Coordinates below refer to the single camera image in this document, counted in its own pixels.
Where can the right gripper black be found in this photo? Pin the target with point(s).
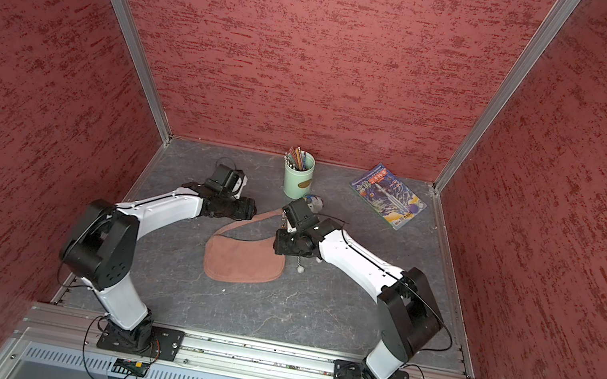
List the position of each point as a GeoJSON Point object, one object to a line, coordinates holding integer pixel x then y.
{"type": "Point", "coordinates": [282, 245]}

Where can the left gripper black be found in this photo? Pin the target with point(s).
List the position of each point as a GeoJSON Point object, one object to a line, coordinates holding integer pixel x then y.
{"type": "Point", "coordinates": [246, 212]}

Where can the yellow blue plush charm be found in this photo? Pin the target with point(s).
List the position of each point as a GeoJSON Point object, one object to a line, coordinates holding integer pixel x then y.
{"type": "Point", "coordinates": [314, 203]}

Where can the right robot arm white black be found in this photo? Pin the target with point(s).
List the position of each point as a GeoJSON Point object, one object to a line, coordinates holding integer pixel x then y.
{"type": "Point", "coordinates": [409, 316]}

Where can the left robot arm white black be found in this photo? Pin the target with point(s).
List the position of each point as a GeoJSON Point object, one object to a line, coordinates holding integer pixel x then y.
{"type": "Point", "coordinates": [101, 249]}

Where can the mint green pencil cup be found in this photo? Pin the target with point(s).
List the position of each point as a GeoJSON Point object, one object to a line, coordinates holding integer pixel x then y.
{"type": "Point", "coordinates": [298, 184]}

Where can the coloured pencils bundle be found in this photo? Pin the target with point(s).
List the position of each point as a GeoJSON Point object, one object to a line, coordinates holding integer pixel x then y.
{"type": "Point", "coordinates": [295, 159]}

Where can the colourful comic book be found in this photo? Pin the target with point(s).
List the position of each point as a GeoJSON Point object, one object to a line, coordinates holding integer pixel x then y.
{"type": "Point", "coordinates": [388, 196]}

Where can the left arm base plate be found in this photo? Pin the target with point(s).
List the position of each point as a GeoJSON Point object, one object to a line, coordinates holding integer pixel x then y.
{"type": "Point", "coordinates": [146, 341]}

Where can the aluminium front rail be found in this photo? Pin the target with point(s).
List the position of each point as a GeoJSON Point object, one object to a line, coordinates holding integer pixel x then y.
{"type": "Point", "coordinates": [194, 350]}

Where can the left corner aluminium post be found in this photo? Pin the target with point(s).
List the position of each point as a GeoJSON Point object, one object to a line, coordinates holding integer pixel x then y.
{"type": "Point", "coordinates": [136, 50]}

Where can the corner aluminium post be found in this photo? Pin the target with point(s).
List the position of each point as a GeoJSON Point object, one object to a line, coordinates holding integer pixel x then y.
{"type": "Point", "coordinates": [136, 50]}
{"type": "Point", "coordinates": [558, 15]}

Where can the right corner aluminium post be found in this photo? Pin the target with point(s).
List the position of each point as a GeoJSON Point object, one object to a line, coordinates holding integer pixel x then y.
{"type": "Point", "coordinates": [558, 15]}

